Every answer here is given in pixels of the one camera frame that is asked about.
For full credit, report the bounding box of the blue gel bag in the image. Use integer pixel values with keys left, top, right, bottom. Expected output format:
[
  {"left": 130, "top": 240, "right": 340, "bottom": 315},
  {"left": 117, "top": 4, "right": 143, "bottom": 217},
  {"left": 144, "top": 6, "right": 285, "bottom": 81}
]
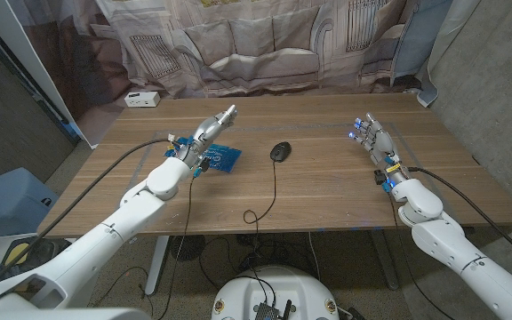
[{"left": 164, "top": 135, "right": 243, "bottom": 174}]

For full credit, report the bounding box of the black computer mouse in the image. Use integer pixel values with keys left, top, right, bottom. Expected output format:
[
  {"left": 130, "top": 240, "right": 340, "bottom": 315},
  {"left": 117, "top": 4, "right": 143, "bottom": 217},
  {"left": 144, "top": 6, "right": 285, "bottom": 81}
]
[{"left": 269, "top": 140, "right": 292, "bottom": 164}]

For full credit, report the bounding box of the black mouse cable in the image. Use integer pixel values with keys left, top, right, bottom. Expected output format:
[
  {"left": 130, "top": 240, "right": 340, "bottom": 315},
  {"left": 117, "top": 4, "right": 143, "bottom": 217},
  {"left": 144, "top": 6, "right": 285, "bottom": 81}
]
[{"left": 242, "top": 159, "right": 279, "bottom": 236}]

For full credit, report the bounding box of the black round floor object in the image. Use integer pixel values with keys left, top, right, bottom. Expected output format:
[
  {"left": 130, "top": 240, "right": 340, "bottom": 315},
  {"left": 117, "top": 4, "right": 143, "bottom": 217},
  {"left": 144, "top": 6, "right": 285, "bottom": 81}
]
[{"left": 171, "top": 235, "right": 206, "bottom": 261}]

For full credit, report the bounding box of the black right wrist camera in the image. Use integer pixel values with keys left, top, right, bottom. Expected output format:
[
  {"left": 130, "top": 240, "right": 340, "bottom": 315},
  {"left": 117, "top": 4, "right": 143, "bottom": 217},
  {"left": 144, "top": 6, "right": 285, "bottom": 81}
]
[{"left": 373, "top": 168, "right": 393, "bottom": 193}]

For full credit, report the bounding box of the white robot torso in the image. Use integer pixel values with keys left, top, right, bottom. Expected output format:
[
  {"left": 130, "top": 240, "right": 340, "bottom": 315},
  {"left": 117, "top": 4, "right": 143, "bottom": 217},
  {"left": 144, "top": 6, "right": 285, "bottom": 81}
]
[{"left": 211, "top": 265, "right": 340, "bottom": 320}]

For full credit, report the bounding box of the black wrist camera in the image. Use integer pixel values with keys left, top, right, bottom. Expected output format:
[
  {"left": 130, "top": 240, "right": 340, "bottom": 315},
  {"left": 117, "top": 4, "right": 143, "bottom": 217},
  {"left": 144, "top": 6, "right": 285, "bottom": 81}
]
[
  {"left": 373, "top": 168, "right": 393, "bottom": 193},
  {"left": 192, "top": 156, "right": 212, "bottom": 179}
]

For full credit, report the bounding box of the thin black left camera cable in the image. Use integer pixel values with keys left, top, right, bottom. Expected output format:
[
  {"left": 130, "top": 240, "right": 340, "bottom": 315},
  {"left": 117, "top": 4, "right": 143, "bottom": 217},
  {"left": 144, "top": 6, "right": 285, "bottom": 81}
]
[{"left": 156, "top": 175, "right": 195, "bottom": 320}]

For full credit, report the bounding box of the white power box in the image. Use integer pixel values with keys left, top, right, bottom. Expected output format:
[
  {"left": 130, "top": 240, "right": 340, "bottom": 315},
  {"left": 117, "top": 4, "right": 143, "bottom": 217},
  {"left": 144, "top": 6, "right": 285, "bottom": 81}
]
[{"left": 124, "top": 91, "right": 162, "bottom": 108}]

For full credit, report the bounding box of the blue grey bin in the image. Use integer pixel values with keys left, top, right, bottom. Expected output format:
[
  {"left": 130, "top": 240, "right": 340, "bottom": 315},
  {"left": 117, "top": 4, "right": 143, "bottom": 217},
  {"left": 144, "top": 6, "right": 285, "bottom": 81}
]
[{"left": 0, "top": 167, "right": 60, "bottom": 244}]

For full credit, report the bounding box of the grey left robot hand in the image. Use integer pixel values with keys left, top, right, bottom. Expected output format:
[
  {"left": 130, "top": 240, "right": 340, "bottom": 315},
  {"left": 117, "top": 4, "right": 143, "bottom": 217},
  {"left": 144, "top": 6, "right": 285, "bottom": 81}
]
[{"left": 174, "top": 104, "right": 238, "bottom": 170}]

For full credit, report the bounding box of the yellow black floor device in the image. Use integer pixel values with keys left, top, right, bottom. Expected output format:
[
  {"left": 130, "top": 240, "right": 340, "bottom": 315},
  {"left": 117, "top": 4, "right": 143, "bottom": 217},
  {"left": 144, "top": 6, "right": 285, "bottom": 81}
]
[{"left": 2, "top": 239, "right": 68, "bottom": 268}]

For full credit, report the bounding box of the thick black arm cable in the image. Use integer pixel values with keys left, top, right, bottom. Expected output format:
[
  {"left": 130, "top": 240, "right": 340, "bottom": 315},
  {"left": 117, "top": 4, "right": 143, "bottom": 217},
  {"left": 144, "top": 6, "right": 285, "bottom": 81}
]
[
  {"left": 0, "top": 137, "right": 172, "bottom": 285},
  {"left": 407, "top": 165, "right": 512, "bottom": 270}
]

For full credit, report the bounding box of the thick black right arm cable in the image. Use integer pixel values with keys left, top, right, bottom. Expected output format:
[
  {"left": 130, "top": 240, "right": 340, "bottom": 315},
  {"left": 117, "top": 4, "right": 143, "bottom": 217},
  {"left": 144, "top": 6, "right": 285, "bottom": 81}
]
[{"left": 407, "top": 165, "right": 512, "bottom": 270}]

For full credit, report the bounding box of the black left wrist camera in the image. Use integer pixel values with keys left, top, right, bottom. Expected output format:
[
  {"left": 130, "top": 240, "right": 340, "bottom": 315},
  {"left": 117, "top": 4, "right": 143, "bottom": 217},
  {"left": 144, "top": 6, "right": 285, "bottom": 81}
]
[{"left": 192, "top": 156, "right": 212, "bottom": 179}]

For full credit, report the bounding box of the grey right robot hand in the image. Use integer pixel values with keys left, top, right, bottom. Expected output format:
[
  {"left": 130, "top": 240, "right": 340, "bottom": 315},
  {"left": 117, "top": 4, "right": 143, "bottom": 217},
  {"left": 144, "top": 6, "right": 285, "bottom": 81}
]
[{"left": 348, "top": 111, "right": 406, "bottom": 179}]

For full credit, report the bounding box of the white table leg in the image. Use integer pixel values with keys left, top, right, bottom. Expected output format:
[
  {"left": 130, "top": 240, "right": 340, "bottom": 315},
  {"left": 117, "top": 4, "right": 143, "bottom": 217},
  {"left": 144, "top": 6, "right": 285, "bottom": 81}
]
[
  {"left": 144, "top": 235, "right": 171, "bottom": 297},
  {"left": 369, "top": 229, "right": 400, "bottom": 291}
]

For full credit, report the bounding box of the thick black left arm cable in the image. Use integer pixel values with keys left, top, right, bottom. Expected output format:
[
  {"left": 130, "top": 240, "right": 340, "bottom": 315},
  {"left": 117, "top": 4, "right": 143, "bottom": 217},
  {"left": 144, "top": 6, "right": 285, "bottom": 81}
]
[{"left": 0, "top": 137, "right": 172, "bottom": 285}]

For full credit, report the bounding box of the white partition board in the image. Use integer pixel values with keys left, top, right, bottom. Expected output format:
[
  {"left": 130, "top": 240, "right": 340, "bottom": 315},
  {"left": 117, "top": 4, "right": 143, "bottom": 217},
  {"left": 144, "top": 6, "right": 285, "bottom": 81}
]
[{"left": 0, "top": 0, "right": 98, "bottom": 150}]

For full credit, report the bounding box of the black torso electronics module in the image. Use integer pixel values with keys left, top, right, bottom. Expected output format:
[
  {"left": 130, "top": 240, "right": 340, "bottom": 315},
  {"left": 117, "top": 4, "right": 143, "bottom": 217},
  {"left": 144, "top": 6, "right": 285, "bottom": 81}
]
[{"left": 253, "top": 300, "right": 292, "bottom": 320}]

